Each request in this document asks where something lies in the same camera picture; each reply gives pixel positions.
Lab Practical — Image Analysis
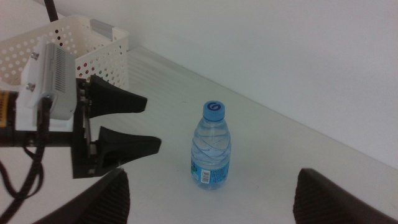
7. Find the thick black camera cable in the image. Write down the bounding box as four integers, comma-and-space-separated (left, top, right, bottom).
0, 96, 52, 224

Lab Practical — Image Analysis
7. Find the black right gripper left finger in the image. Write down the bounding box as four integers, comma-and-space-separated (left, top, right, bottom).
32, 167, 131, 224

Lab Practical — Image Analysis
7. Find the white perforated plastic basket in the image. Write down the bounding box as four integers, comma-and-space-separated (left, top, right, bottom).
0, 14, 130, 91

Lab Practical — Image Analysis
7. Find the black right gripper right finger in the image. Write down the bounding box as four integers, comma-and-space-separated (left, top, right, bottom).
292, 167, 398, 224

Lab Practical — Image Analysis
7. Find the blue-capped water bottle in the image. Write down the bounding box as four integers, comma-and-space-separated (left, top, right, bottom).
190, 100, 233, 191

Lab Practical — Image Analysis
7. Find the thin black rod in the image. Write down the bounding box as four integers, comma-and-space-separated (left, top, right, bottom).
43, 0, 60, 23

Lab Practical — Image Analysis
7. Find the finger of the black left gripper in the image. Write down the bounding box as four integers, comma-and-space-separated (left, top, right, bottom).
88, 74, 149, 119
96, 126, 162, 175

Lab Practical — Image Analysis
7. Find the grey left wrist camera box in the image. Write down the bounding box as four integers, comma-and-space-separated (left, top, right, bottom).
39, 42, 78, 121

